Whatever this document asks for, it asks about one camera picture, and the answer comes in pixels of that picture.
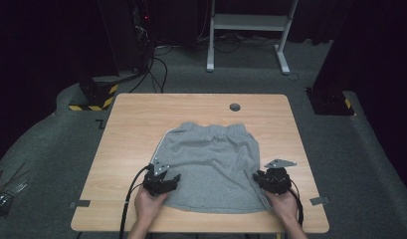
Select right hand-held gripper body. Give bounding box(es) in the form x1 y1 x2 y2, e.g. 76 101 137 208
262 158 298 196

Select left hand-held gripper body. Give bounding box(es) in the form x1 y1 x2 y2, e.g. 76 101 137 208
142 158 172 197

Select grey shorts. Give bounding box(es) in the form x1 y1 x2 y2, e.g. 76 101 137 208
150 121 274 214

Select person's left hand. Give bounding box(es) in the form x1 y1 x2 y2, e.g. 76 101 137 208
133 184 170 227

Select person's right hand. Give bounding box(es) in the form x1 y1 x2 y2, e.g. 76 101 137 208
265 190 300 229

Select black yellow striped stand base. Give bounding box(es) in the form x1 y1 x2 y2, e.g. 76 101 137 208
69 77 120 113

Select folded metal tripod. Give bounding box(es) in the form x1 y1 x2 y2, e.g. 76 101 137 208
0 161 30 217

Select black equipment tower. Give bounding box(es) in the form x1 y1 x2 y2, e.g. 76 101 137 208
98 0 155 75

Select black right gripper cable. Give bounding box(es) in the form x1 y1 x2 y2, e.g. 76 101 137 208
288 180 305 227

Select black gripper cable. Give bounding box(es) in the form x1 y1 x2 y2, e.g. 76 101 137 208
288 180 305 227
118 164 153 239

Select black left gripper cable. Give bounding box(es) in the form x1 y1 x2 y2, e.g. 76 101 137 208
118 164 153 239

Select black floor cables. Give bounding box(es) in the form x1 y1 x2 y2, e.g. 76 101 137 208
128 44 174 95

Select white metal desk frame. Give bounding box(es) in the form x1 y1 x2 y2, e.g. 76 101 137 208
205 0 300 76

